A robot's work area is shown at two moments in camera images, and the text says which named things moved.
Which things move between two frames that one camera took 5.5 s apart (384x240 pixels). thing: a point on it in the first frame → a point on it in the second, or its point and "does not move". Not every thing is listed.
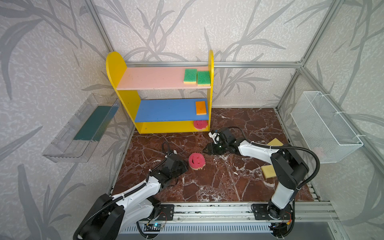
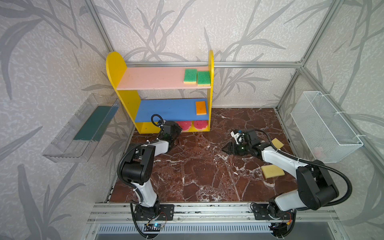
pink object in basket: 319,152 does not move
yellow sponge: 268,171 does not move
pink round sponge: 200,124 does not move
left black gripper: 179,167 → 175,127
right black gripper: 216,147 → 235,145
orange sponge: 200,108 does not move
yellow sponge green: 204,78 does not move
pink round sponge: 197,161 → 184,125
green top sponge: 190,76 does not move
